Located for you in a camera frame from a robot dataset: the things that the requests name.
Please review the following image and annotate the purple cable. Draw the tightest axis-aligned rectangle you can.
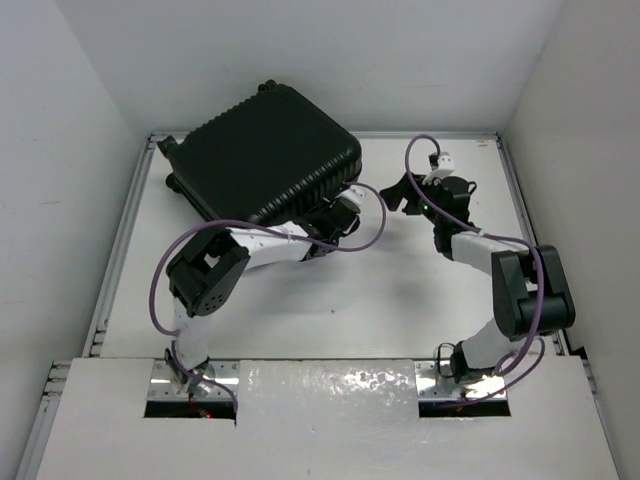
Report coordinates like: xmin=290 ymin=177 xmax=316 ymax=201
xmin=151 ymin=182 xmax=387 ymax=416
xmin=404 ymin=134 xmax=546 ymax=406

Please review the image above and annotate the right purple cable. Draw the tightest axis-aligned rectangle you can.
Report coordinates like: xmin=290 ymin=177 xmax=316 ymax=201
xmin=404 ymin=134 xmax=546 ymax=406

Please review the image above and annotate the black suitcase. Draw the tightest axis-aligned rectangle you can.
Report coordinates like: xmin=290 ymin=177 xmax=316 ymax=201
xmin=158 ymin=80 xmax=362 ymax=226

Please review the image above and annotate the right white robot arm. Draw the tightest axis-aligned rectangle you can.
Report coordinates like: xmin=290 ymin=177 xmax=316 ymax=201
xmin=381 ymin=173 xmax=576 ymax=383

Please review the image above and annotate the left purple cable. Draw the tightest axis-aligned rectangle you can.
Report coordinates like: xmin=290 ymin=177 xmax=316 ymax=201
xmin=151 ymin=182 xmax=387 ymax=416

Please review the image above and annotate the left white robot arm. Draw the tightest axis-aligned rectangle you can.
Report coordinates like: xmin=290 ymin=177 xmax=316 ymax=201
xmin=167 ymin=187 xmax=366 ymax=371

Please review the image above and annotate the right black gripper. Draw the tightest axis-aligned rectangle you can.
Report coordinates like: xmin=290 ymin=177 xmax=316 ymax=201
xmin=381 ymin=171 xmax=446 ymax=226

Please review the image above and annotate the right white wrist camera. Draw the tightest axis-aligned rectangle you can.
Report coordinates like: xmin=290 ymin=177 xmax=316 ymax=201
xmin=423 ymin=152 xmax=455 ymax=184

